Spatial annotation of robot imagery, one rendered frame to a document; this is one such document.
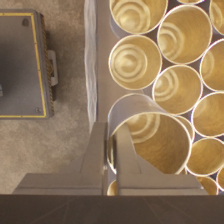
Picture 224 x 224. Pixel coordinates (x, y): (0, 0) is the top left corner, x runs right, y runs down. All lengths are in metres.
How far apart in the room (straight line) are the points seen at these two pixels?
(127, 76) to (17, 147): 1.66
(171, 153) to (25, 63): 1.11
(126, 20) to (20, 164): 1.82
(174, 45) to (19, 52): 1.03
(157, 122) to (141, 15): 0.18
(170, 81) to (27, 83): 1.03
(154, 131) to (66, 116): 1.35
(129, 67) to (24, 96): 1.02
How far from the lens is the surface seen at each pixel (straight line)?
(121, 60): 0.29
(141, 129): 0.21
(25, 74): 1.20
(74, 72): 1.42
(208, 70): 0.34
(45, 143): 1.72
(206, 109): 0.35
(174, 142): 0.17
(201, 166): 0.33
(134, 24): 0.30
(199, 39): 0.27
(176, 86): 0.32
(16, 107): 1.29
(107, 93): 0.30
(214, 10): 0.35
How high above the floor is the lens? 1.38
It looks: 71 degrees down
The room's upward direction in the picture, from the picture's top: 178 degrees clockwise
